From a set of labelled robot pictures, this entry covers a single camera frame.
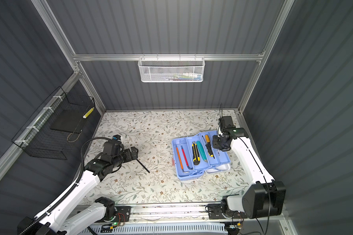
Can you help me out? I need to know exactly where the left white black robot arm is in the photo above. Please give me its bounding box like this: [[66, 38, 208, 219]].
[[17, 135, 139, 235]]

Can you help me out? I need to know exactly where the white wire mesh basket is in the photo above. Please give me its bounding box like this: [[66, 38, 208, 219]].
[[138, 58, 206, 83]]

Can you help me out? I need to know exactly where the orange handled tool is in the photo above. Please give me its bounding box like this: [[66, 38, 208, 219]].
[[176, 147, 189, 174]]

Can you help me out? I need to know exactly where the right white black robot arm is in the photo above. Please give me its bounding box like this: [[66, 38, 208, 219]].
[[211, 107, 286, 219]]

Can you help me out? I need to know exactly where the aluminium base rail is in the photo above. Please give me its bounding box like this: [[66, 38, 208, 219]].
[[46, 202, 286, 224]]

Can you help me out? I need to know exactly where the black yellow screwdriver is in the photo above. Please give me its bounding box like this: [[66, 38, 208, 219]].
[[204, 135, 215, 159]]

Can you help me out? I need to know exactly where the yellow black utility knife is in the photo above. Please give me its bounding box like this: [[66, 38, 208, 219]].
[[192, 142, 200, 165]]

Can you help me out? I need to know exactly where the black foam pad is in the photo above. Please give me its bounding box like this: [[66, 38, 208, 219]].
[[50, 110, 87, 134]]

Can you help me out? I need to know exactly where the red handled tool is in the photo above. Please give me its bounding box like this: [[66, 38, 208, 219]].
[[181, 146, 193, 170]]

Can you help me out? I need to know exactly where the large black hex key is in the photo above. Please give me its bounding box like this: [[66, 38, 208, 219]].
[[136, 159, 150, 174]]

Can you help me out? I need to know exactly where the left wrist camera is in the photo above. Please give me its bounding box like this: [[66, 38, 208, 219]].
[[112, 135, 121, 141]]

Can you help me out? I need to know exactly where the white vented cable duct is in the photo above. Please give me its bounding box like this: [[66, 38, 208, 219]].
[[90, 222, 228, 235]]

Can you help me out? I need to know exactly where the white blue tool box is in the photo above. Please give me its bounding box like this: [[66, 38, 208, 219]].
[[172, 130, 231, 181]]

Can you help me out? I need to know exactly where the yellow tag in cage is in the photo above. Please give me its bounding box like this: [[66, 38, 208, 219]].
[[82, 107, 95, 119]]

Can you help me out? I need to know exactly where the black wire cage basket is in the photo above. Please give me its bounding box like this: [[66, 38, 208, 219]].
[[12, 89, 95, 160]]

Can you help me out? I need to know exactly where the teal handled tool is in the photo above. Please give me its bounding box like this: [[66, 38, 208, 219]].
[[196, 141, 207, 162]]

